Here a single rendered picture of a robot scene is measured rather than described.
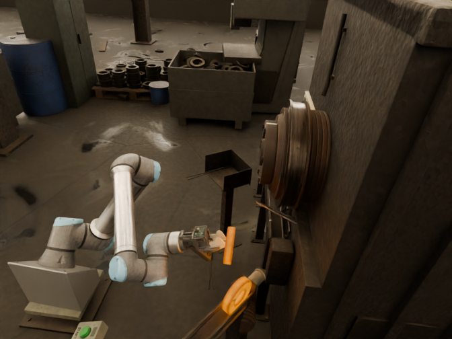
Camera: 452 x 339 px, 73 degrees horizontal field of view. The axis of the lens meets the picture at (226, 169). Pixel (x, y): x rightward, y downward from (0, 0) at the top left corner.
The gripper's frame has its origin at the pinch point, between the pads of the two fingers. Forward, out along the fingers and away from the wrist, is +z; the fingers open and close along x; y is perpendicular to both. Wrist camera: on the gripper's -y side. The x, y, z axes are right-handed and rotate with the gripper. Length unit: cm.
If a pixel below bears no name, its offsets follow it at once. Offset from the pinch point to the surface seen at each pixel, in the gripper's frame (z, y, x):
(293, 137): 31, 37, 14
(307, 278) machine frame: 29.6, -5.4, -14.7
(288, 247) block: 22.9, -11.2, 5.5
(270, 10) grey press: 19, 44, 290
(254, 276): 7.6, -17.3, -4.3
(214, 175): -25, -20, 79
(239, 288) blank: 4.1, -7.6, -16.7
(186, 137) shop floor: -97, -62, 229
